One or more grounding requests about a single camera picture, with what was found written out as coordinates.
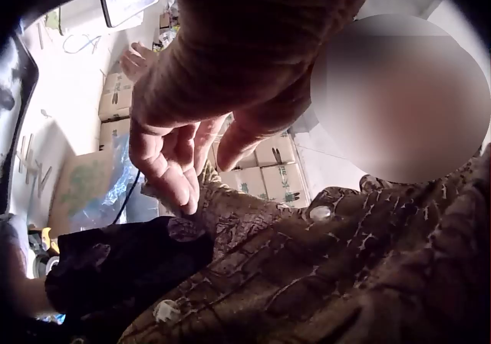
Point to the person's left hand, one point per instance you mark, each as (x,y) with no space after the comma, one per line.
(238,52)

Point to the person's left little finger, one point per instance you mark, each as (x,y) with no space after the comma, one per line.
(133,60)

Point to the person's left fingers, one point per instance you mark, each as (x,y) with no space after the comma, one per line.
(168,163)

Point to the person's left thumb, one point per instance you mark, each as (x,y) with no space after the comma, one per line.
(241,142)

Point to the stack of printed cartons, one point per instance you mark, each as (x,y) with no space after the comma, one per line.
(276,175)

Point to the blue plastic bag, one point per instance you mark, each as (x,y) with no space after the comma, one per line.
(115,190)

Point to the cardboard sheet with green print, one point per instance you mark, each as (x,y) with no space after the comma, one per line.
(78,184)

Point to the black patterned cloth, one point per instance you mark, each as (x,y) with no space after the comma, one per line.
(126,267)

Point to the yellow tool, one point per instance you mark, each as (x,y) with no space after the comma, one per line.
(48,238)

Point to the person's body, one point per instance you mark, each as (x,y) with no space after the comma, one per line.
(345,267)

